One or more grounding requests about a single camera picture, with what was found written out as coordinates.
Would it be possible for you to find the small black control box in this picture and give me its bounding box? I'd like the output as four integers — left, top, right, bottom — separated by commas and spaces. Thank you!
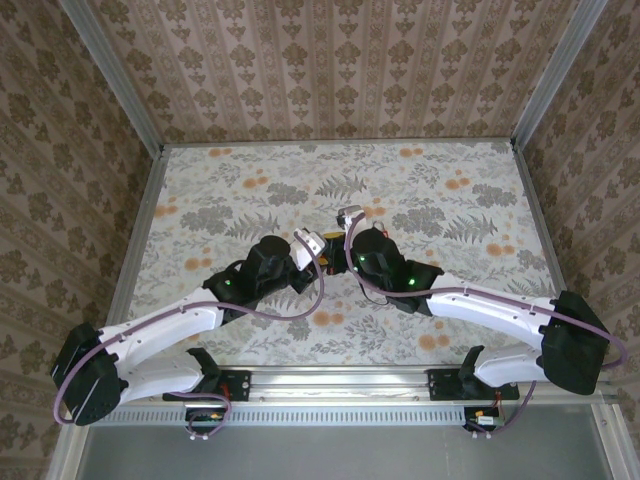
463, 407, 506, 432
185, 407, 226, 434

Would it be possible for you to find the grey metal panel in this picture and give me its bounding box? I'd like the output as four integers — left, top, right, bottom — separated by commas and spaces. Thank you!
79, 424, 616, 480

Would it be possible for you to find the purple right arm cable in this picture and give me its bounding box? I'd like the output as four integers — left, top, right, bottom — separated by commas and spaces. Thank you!
347, 212, 629, 441

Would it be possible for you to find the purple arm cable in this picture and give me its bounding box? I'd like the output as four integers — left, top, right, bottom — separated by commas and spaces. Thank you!
347, 212, 629, 441
52, 232, 326, 426

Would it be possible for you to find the thin black cable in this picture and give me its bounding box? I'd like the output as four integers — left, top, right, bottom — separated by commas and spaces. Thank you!
359, 284, 396, 306

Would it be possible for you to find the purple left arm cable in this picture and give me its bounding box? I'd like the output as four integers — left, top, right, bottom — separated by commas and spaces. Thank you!
52, 232, 326, 426

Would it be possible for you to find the aluminium table edge rail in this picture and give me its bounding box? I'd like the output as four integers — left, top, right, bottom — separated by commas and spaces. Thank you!
162, 140, 516, 149
509, 142, 574, 301
107, 147, 169, 321

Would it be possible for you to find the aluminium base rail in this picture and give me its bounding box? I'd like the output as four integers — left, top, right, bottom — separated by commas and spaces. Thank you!
249, 368, 430, 401

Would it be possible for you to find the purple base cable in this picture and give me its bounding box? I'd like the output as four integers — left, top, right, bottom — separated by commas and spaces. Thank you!
184, 389, 234, 444
469, 382, 536, 441

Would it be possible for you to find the grey slotted cable duct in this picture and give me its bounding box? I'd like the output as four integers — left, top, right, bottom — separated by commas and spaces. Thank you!
107, 403, 546, 427

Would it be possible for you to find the aluminium frame post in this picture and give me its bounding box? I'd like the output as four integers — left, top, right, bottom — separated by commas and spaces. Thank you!
510, 0, 612, 151
64, 0, 167, 154

